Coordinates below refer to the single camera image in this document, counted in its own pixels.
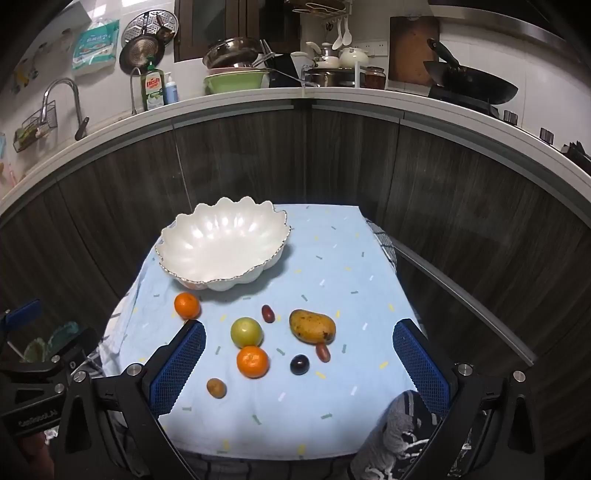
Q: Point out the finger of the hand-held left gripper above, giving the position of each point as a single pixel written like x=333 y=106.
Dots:
x=78 y=342
x=23 y=313

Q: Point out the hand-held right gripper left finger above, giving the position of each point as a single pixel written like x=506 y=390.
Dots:
x=180 y=364

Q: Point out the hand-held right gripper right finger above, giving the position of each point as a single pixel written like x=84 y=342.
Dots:
x=422 y=364

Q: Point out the brown longan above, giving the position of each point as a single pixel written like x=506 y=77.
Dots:
x=216 y=387

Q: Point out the orange mandarin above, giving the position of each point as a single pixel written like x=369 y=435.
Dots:
x=187 y=305
x=252 y=361

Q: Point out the green round apple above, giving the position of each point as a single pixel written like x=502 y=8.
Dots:
x=246 y=331

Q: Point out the dark red date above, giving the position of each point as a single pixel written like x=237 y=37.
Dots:
x=323 y=352

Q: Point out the red grape tomato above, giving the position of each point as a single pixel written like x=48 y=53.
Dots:
x=268 y=313

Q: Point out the yellow spotted mango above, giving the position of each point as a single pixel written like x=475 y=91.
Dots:
x=312 y=326

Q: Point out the dark purple grape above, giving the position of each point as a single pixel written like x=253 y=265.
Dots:
x=299 y=364

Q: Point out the white scalloped ceramic bowl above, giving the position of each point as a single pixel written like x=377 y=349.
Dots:
x=221 y=244

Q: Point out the teal crumpled cloth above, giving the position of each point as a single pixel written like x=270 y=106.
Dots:
x=60 y=337

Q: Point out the black white checkered cloth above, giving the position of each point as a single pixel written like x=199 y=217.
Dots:
x=385 y=244

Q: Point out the light blue confetti tablecloth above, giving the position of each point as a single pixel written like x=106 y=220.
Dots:
x=332 y=277

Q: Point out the chrome kitchen faucet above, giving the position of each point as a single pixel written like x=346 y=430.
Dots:
x=62 y=87

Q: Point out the thin chrome faucet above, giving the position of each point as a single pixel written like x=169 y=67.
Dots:
x=134 y=90

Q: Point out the green dish soap bottle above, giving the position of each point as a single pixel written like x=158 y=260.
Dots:
x=152 y=87

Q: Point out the blue pump bottle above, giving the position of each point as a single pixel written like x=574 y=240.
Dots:
x=171 y=90

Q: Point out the white kitchen countertop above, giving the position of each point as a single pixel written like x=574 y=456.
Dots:
x=369 y=97

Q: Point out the white teal plastic package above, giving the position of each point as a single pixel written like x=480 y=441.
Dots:
x=94 y=46

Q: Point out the hanging black frying pan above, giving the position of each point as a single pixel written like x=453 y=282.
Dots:
x=137 y=54

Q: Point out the black wok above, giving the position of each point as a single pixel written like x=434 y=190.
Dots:
x=468 y=81

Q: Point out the green plastic basin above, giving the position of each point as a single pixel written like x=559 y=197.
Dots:
x=235 y=81

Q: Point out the dark red glass jar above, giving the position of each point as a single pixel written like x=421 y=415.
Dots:
x=374 y=77

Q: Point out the steel cooking pot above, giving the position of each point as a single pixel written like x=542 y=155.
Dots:
x=330 y=77

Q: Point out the round metal steamer rack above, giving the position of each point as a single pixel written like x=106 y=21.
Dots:
x=150 y=25

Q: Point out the steel mixing bowl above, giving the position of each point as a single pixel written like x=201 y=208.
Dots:
x=231 y=53

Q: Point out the white kettle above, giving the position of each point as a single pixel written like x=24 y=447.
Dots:
x=353 y=56

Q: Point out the brown wooden cutting board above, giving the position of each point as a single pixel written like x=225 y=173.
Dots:
x=411 y=48

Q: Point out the white lidded teapot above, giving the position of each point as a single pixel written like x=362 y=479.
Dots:
x=325 y=59

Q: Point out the hanging white spoons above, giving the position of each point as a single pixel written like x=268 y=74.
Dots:
x=341 y=36

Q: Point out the grey metal rail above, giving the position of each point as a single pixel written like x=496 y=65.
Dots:
x=461 y=295

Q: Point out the dark upper wall cabinet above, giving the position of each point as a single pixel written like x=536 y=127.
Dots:
x=221 y=25

